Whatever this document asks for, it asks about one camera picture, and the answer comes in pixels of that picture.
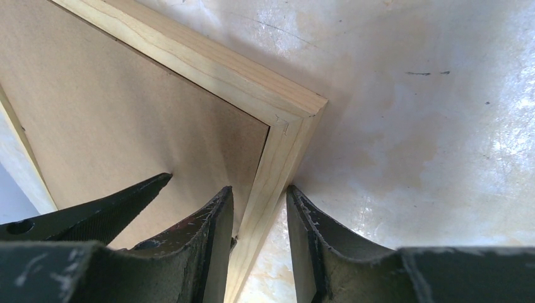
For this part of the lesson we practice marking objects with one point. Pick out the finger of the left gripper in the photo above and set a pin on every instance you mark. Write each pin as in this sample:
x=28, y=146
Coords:
x=99, y=220

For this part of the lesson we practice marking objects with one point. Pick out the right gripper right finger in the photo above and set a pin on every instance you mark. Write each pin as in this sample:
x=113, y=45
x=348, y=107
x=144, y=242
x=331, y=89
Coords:
x=331, y=263

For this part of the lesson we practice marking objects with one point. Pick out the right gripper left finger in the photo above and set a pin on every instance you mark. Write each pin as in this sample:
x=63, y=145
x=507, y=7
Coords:
x=187, y=262

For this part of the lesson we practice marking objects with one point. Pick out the light wooden picture frame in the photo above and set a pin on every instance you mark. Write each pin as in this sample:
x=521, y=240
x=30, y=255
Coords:
x=290, y=111

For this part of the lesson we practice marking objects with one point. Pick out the brown frame backing board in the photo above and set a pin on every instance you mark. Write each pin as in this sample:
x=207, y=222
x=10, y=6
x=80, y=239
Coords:
x=101, y=117

